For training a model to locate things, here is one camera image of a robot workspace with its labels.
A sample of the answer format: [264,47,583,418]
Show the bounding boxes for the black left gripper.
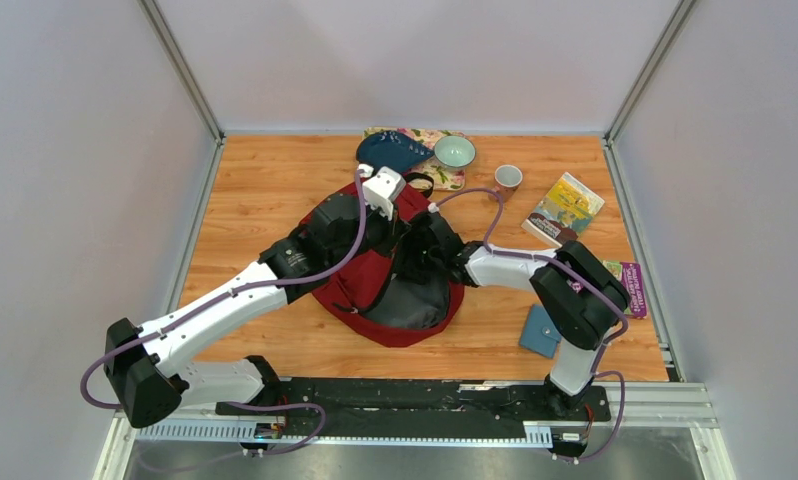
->
[329,195,412,271]

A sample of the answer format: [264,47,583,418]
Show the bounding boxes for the red student backpack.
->
[311,186,465,348]

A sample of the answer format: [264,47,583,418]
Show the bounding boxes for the yellow and teal paperback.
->
[522,172,605,247]

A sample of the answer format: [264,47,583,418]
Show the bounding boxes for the purple treehouse book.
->
[602,260,648,319]

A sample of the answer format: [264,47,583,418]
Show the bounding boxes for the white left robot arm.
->
[98,192,404,428]

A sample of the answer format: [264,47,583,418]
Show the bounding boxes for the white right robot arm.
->
[408,212,631,419]

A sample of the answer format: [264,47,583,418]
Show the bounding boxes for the floral rectangular tray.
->
[363,127,466,191]

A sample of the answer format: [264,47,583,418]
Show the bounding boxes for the dark blue leaf plate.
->
[355,130,434,173]

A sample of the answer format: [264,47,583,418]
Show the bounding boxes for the pale green ceramic bowl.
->
[433,135,477,170]

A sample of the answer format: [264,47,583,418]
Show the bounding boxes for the pink patterned mug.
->
[489,164,524,202]

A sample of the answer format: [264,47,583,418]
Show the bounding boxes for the blue leather wallet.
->
[518,304,562,359]

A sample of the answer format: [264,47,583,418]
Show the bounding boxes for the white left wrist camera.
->
[357,163,406,220]

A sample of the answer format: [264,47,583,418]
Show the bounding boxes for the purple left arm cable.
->
[79,168,370,475]

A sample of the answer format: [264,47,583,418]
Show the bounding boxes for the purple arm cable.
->
[79,168,370,475]
[432,187,631,464]

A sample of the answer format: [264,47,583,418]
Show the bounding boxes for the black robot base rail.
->
[216,377,612,440]

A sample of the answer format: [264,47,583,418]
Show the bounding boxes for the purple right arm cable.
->
[432,187,631,464]

